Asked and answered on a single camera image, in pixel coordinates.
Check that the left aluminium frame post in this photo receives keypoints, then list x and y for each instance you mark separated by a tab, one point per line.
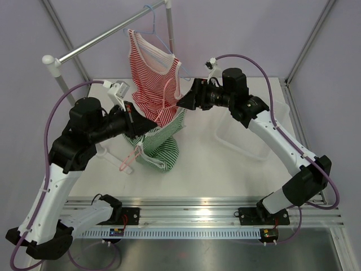
60	29

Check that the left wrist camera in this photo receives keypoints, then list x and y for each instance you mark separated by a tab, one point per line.
116	92

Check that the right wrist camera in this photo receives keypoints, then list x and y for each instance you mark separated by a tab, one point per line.
213	69

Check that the pink wire hanger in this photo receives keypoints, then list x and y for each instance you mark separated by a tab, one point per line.
157	148

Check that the right aluminium frame post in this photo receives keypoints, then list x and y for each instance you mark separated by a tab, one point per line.
311	38

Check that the aluminium frame post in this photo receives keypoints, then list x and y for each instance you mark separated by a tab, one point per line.
311	38
60	29

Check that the red striped tank top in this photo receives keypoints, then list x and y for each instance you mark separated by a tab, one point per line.
155	73

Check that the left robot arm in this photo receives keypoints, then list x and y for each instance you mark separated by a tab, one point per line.
43	233

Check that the white slotted cable duct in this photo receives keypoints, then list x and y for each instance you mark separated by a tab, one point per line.
164	233

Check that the green striped tank top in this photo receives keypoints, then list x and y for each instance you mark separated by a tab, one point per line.
158	148

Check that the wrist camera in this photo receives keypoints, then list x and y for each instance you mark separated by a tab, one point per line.
213	69
116	92

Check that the blue wire hanger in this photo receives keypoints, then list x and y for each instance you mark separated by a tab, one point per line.
169	47

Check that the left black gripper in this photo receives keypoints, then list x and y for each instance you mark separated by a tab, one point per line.
137	125

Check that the aluminium mounting rail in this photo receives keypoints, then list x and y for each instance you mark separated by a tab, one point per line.
203	212

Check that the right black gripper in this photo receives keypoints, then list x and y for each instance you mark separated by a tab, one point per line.
197	97

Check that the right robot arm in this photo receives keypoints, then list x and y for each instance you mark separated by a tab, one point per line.
309	173

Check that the white plastic basket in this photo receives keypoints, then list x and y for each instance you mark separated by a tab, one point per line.
233	135

